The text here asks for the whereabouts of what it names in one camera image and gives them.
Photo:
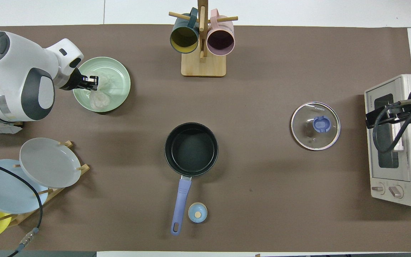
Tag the glass lid purple knob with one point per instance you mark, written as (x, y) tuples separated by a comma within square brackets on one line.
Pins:
[(321, 124)]

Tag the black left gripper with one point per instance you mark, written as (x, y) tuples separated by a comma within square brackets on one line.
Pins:
[(85, 82)]

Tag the dark teal mug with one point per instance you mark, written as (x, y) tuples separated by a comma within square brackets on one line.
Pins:
[(184, 37)]

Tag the grey plate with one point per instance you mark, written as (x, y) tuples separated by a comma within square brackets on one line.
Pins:
[(50, 162)]

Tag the translucent plastic food bag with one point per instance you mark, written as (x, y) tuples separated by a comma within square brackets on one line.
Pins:
[(102, 96)]

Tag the wooden plate rack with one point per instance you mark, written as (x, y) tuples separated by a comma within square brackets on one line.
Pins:
[(20, 217)]

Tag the wooden mug tree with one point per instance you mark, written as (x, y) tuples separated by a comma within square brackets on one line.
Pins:
[(203, 66)]

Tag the light blue plate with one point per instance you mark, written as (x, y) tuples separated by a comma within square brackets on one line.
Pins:
[(13, 192)]

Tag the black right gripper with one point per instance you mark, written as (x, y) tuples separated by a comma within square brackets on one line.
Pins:
[(387, 113)]

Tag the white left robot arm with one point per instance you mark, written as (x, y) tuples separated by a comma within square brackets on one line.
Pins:
[(13, 60)]

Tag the light green plate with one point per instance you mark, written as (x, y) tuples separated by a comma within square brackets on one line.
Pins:
[(118, 71)]

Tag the brown table mat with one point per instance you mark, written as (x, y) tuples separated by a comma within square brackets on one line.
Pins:
[(262, 178)]

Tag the small blue jar cork lid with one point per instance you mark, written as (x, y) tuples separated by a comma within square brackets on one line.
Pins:
[(197, 212)]

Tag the pink mug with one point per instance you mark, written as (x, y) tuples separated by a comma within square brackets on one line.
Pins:
[(220, 41)]

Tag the toaster oven knob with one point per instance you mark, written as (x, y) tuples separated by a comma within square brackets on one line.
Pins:
[(378, 189), (396, 191)]

